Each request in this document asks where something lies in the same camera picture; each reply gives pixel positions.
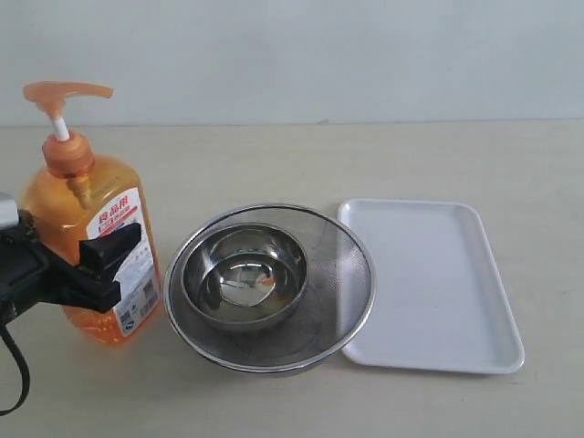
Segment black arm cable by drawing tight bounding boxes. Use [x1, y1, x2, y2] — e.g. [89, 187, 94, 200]
[0, 318, 32, 416]

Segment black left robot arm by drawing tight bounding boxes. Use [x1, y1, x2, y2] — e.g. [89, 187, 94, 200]
[1, 193, 141, 326]

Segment steel mesh strainer basket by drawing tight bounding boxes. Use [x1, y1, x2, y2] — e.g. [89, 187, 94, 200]
[163, 203, 376, 376]

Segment small stainless steel bowl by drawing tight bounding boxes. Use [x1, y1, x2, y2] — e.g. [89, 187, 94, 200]
[180, 223, 309, 333]

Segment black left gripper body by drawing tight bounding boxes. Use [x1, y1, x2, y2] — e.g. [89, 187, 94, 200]
[1, 210, 121, 325]

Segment white rectangular plastic tray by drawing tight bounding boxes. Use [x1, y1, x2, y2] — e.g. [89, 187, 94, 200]
[338, 198, 525, 375]

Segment orange pump soap bottle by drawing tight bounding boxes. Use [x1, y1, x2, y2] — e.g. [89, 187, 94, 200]
[21, 81, 161, 345]

